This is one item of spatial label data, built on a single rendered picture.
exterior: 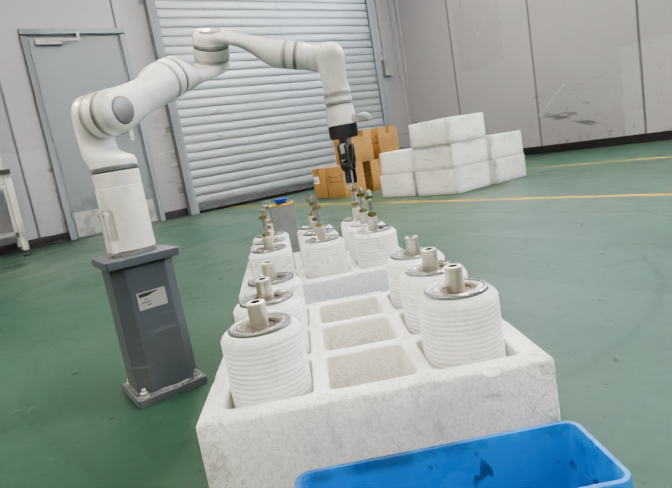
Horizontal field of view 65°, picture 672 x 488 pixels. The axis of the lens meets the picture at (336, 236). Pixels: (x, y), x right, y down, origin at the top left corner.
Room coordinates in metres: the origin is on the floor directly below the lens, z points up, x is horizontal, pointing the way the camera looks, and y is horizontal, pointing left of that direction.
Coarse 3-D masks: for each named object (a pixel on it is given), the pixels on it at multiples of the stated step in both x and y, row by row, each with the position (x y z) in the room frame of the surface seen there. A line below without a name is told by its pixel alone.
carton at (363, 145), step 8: (360, 136) 5.10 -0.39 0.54; (368, 136) 5.15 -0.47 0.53; (336, 144) 5.24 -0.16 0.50; (360, 144) 5.09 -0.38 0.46; (368, 144) 5.14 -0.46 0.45; (336, 152) 5.25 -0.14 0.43; (360, 152) 5.08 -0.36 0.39; (368, 152) 5.13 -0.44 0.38; (336, 160) 5.27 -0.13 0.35; (360, 160) 5.07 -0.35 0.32; (368, 160) 5.13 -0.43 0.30
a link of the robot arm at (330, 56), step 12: (324, 48) 1.35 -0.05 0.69; (336, 48) 1.35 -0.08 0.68; (324, 60) 1.35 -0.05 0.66; (336, 60) 1.35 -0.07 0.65; (324, 72) 1.36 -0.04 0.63; (336, 72) 1.36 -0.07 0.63; (324, 84) 1.38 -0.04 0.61; (336, 84) 1.36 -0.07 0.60; (348, 84) 1.39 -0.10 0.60; (324, 96) 1.39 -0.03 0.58; (336, 96) 1.37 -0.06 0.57; (348, 96) 1.38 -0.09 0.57
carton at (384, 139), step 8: (376, 128) 5.26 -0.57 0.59; (384, 128) 5.30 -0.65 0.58; (392, 128) 5.35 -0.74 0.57; (376, 136) 5.28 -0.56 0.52; (384, 136) 5.29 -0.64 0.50; (392, 136) 5.34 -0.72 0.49; (376, 144) 5.30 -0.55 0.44; (384, 144) 5.28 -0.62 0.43; (392, 144) 5.33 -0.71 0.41; (376, 152) 5.31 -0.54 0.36; (384, 152) 5.27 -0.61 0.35
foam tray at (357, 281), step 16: (304, 272) 1.18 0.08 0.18; (352, 272) 1.10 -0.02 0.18; (368, 272) 1.09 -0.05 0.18; (384, 272) 1.09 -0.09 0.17; (304, 288) 1.07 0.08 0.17; (320, 288) 1.08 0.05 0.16; (336, 288) 1.08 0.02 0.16; (352, 288) 1.08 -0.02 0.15; (368, 288) 1.09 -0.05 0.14; (384, 288) 1.09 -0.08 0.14
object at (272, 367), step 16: (224, 336) 0.59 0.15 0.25; (272, 336) 0.56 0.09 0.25; (288, 336) 0.57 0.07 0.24; (224, 352) 0.57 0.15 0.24; (240, 352) 0.56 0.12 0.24; (256, 352) 0.55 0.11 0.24; (272, 352) 0.56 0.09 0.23; (288, 352) 0.56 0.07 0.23; (304, 352) 0.59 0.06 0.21; (240, 368) 0.56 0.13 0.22; (256, 368) 0.55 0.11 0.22; (272, 368) 0.55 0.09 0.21; (288, 368) 0.56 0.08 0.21; (304, 368) 0.58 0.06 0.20; (240, 384) 0.56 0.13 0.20; (256, 384) 0.55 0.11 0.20; (272, 384) 0.55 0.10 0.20; (288, 384) 0.56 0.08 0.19; (304, 384) 0.58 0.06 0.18; (240, 400) 0.56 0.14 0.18; (256, 400) 0.55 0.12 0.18; (272, 400) 0.55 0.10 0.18
